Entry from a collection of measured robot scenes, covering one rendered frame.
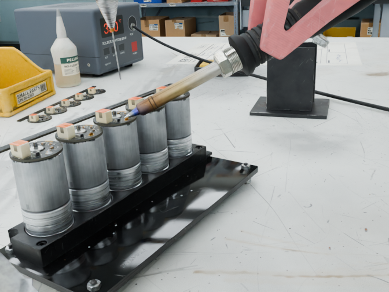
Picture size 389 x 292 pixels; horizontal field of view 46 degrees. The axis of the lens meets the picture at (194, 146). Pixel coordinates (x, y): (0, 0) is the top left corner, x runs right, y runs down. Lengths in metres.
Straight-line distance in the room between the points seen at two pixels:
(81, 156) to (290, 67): 0.27
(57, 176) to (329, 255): 0.14
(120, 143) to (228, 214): 0.08
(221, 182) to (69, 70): 0.38
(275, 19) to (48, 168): 0.14
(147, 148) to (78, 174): 0.06
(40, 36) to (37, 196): 0.51
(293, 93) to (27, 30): 0.43
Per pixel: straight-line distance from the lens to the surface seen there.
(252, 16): 0.28
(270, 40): 0.26
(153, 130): 0.28
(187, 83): 0.26
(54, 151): 0.23
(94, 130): 0.25
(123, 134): 0.26
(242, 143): 0.39
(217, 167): 0.32
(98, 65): 0.66
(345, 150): 0.38
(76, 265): 0.23
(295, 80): 0.46
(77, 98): 0.56
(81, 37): 0.67
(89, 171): 0.25
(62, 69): 0.63
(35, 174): 0.23
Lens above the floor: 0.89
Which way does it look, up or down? 21 degrees down
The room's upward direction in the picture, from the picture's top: 3 degrees counter-clockwise
